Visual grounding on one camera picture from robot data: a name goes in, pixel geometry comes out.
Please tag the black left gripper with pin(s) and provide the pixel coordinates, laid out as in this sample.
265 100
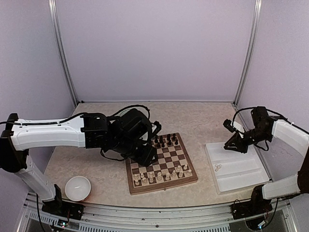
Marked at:
145 160

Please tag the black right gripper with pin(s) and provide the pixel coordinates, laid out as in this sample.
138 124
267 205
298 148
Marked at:
236 138

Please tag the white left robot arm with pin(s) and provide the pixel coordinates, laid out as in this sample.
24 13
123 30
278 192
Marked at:
82 130

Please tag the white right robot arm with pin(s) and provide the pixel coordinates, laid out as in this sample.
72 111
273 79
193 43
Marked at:
288 144

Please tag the black chess pieces group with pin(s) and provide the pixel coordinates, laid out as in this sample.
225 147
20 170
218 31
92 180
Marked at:
166 140

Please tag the white pieces in tray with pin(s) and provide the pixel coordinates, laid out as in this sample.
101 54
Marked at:
217 167

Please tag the wooden chess board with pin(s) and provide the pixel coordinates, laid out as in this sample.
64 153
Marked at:
168 159

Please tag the green glass bowl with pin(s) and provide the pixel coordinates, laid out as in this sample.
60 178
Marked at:
124 112

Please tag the white plastic tray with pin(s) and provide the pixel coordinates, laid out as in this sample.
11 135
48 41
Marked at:
238 172

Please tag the white bowl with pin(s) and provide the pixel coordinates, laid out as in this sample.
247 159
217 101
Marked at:
78 188

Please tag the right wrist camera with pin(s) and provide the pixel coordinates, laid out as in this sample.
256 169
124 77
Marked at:
233 126

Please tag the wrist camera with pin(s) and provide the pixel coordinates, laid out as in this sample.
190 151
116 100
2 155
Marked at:
152 130
233 126

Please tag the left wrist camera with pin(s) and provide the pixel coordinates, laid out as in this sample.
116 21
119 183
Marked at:
152 130

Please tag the back aluminium frame rail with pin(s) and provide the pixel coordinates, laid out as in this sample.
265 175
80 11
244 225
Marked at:
137 101

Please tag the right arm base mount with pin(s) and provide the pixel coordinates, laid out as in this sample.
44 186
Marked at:
249 208

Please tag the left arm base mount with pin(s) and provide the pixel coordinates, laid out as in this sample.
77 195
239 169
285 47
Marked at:
66 210

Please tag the front aluminium rail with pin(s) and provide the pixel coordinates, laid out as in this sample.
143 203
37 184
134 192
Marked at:
107 218

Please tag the right aluminium frame post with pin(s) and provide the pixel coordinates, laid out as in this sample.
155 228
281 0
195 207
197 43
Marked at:
249 52

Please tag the aluminium frame post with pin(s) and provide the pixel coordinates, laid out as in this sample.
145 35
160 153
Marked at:
249 52
61 51

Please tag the left aluminium frame post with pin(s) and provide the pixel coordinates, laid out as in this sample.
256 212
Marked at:
61 51

